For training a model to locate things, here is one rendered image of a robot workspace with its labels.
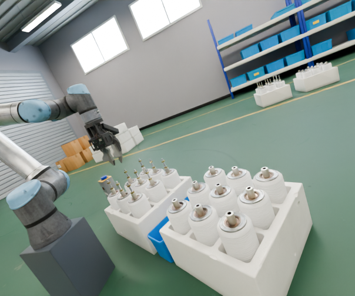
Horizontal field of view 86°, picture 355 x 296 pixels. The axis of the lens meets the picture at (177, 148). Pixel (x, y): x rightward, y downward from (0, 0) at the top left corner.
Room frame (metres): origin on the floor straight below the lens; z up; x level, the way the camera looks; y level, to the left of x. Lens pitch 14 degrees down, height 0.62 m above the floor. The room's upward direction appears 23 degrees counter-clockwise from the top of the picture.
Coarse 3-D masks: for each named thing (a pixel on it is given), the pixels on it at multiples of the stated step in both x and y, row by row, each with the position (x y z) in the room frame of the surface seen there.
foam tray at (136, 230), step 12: (168, 192) 0.94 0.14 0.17; (180, 192) 0.92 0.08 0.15; (156, 204) 0.84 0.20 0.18; (168, 204) 0.86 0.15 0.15; (108, 216) 1.02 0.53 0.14; (120, 216) 0.88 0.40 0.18; (132, 216) 0.87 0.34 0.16; (144, 216) 0.78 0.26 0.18; (156, 216) 0.80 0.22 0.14; (120, 228) 0.95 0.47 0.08; (132, 228) 0.81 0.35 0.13; (144, 228) 0.75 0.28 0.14; (132, 240) 0.88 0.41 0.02; (144, 240) 0.76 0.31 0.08; (156, 252) 0.75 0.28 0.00
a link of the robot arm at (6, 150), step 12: (0, 132) 0.88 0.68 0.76; (0, 144) 0.83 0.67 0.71; (12, 144) 0.86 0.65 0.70; (0, 156) 0.83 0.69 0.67; (12, 156) 0.83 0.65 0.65; (24, 156) 0.85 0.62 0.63; (12, 168) 0.83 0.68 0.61; (24, 168) 0.82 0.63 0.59; (36, 168) 0.84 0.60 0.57; (48, 168) 0.86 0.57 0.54; (48, 180) 0.80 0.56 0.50; (60, 180) 0.85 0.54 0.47; (60, 192) 0.82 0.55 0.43
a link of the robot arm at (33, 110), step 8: (0, 104) 0.71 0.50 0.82; (8, 104) 0.70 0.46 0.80; (16, 104) 0.70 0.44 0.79; (24, 104) 0.66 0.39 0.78; (32, 104) 0.66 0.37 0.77; (40, 104) 0.68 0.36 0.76; (48, 104) 0.71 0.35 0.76; (56, 104) 0.76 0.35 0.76; (0, 112) 0.69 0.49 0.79; (8, 112) 0.69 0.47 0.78; (16, 112) 0.68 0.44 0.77; (24, 112) 0.66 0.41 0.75; (32, 112) 0.66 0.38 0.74; (40, 112) 0.66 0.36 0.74; (48, 112) 0.70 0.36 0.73; (56, 112) 0.75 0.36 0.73; (0, 120) 0.69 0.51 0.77; (8, 120) 0.69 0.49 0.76; (16, 120) 0.69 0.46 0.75; (24, 120) 0.70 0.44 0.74; (32, 120) 0.66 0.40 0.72; (40, 120) 0.67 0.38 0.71
